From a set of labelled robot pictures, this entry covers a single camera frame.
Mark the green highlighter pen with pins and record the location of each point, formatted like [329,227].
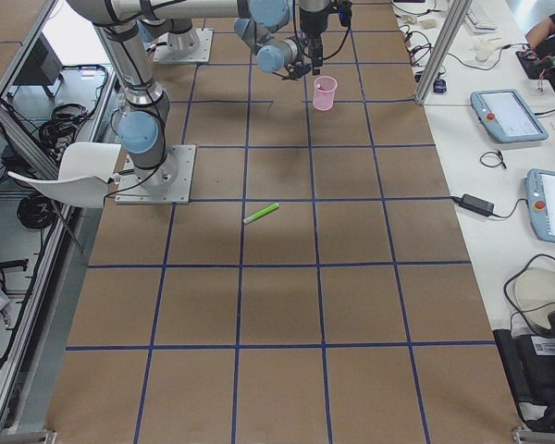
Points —
[260,213]

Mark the aluminium frame post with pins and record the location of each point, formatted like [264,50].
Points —
[448,32]

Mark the black power adapter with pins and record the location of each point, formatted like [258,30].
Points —
[477,205]

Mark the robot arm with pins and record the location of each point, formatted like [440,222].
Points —
[142,130]
[281,34]

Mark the white plastic chair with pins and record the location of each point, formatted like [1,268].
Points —
[85,169]

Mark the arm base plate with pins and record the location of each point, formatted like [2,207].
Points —
[171,183]
[190,47]

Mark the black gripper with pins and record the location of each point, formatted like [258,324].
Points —
[296,70]
[311,22]

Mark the near teach pendant tablet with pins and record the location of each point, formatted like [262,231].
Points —
[540,194]

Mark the far teach pendant tablet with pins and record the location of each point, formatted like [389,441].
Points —
[506,116]

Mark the pink mesh cup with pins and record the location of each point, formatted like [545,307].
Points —
[323,101]

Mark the teach pendant tablet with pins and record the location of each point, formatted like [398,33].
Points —
[506,116]
[540,194]

